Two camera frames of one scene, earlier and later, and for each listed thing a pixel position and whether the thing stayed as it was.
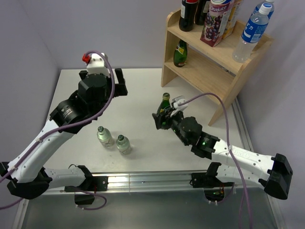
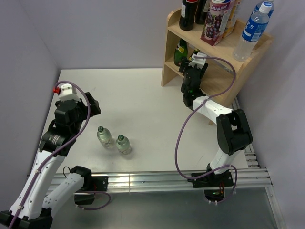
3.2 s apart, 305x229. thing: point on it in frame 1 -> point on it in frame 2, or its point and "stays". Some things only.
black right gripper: (159, 119) -> (183, 66)
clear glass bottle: (105, 137) stays
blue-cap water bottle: (254, 30) stays
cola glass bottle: (187, 20) stays
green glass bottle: (180, 54) stays
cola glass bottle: (200, 16) stays
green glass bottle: (165, 104) -> (196, 51)
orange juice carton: (229, 28) stays
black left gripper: (120, 88) -> (94, 108)
